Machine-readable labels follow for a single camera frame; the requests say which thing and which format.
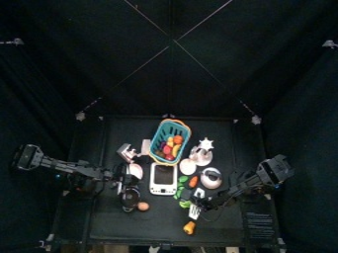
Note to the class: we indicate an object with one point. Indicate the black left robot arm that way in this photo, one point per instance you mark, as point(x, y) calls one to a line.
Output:
point(66, 166)

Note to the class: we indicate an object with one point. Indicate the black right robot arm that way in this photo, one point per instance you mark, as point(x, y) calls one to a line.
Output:
point(260, 178)

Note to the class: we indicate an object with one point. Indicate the green toy starfruit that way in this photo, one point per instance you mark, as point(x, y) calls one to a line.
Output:
point(185, 204)

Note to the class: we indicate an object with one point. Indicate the white toy spatula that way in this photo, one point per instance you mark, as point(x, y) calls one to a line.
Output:
point(195, 213)

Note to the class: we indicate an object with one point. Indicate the black toy pot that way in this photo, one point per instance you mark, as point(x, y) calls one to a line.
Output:
point(131, 198)

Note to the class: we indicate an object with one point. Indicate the white pink bowl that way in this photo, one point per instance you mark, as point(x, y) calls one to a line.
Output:
point(135, 171)

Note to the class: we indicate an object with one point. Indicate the green toy pea pod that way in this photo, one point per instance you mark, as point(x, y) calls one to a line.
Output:
point(178, 192)

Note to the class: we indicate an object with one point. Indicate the orange toy carrot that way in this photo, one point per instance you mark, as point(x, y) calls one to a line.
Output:
point(193, 181)

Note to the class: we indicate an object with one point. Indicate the tan toy egg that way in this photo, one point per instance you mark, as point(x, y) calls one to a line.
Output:
point(143, 206)

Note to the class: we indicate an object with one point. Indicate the grey white toy mixer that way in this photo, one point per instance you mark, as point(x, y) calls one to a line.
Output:
point(127, 152)

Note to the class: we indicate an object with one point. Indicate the orange yellow toy pepper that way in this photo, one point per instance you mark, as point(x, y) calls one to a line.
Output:
point(189, 227)

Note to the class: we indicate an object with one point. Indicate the green toy vegetable piece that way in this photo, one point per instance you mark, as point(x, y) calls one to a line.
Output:
point(183, 179)

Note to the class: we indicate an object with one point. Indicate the silver toy kettle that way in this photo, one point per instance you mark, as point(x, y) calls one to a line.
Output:
point(211, 178)

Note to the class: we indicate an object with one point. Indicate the white toy cup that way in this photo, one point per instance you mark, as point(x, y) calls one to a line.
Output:
point(146, 147)

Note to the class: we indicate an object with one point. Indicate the red toy strawberry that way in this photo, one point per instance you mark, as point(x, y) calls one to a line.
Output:
point(170, 157)

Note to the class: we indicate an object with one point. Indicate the purple toy eggplant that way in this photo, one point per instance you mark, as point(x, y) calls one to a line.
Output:
point(162, 145)

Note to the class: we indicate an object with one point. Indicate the red toy apple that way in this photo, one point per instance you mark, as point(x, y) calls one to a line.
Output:
point(167, 150)

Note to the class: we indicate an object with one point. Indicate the white toy juicer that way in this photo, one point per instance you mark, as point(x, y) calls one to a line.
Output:
point(202, 153)

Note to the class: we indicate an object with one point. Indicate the yellow toy banana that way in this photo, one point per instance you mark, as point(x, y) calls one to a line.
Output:
point(175, 150)

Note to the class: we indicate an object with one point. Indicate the yellow toy lemon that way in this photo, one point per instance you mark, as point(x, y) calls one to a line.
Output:
point(170, 142)

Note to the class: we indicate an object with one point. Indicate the orange toy fruit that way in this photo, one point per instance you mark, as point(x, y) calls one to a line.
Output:
point(178, 139)

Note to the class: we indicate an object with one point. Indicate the grey frame corner bracket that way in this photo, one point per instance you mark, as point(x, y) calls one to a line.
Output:
point(329, 43)
point(81, 116)
point(256, 119)

